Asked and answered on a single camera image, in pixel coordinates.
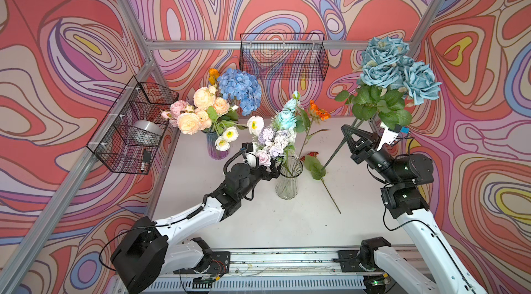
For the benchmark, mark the cream rose flower stem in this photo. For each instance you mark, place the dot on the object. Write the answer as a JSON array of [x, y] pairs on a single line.
[[204, 97]]

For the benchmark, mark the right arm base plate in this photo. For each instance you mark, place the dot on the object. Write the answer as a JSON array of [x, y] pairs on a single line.
[[356, 261]]

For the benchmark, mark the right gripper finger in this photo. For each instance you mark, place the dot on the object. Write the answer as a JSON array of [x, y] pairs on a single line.
[[358, 138], [361, 154]]

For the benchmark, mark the small black device in basket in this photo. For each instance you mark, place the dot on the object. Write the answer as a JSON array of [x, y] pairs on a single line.
[[146, 156]]

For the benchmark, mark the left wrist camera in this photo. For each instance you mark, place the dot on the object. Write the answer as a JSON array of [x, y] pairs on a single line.
[[248, 155]]

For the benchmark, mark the white tape roll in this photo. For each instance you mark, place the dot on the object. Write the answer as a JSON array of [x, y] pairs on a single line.
[[149, 128]]

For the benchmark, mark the peach rose flower stem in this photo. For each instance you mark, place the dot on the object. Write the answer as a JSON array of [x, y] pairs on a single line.
[[203, 121]]

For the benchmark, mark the orange gerbera flower stem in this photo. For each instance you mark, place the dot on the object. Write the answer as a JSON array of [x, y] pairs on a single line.
[[310, 116]]

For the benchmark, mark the pale blue rose stem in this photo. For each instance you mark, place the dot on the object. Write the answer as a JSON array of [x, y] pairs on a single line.
[[286, 119]]

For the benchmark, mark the black wire basket back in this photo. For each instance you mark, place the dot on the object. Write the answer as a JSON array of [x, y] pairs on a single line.
[[284, 56]]

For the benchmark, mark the teal white bouquet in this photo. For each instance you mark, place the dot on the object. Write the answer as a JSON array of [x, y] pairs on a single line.
[[390, 84]]

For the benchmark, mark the white yellow-centred poppy stem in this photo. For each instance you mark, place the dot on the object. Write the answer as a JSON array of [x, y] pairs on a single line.
[[228, 131]]

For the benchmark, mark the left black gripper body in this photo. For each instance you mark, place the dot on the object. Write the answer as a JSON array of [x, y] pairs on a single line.
[[267, 167]]

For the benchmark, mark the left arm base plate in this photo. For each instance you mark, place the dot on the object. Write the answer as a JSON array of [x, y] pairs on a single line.
[[214, 264]]

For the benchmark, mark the pink rose flower stem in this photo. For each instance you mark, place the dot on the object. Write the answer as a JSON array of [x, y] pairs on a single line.
[[176, 109]]

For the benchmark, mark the red sunflower stem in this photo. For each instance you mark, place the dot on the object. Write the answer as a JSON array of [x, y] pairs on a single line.
[[317, 170]]

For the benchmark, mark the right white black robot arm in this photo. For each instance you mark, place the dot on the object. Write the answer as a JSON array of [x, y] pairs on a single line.
[[402, 199]]

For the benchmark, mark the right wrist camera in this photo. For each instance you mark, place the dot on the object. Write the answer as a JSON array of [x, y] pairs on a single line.
[[391, 136]]

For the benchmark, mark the blue hydrangea flower stem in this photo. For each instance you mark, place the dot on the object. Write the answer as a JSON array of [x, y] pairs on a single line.
[[242, 87]]

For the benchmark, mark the black wire basket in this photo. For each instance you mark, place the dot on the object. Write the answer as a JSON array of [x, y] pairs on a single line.
[[116, 143], [284, 56]]

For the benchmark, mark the clear ribbed glass vase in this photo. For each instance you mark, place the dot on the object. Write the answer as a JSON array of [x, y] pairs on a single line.
[[290, 171]]

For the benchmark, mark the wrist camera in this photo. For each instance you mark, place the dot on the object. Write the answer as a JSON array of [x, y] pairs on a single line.
[[391, 136], [248, 155]]

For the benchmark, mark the orange poppy flower stem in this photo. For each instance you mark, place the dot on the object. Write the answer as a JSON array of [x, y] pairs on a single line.
[[213, 75]]

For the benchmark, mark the lilac white mixed bouquet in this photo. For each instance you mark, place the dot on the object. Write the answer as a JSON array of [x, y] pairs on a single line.
[[272, 146]]

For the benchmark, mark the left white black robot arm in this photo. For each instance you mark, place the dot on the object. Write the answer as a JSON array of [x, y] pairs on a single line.
[[153, 248]]

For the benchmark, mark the black wire basket left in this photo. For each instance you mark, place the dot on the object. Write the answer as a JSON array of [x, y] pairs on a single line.
[[116, 143]]

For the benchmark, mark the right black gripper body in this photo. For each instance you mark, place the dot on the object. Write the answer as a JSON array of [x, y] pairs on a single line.
[[363, 151]]

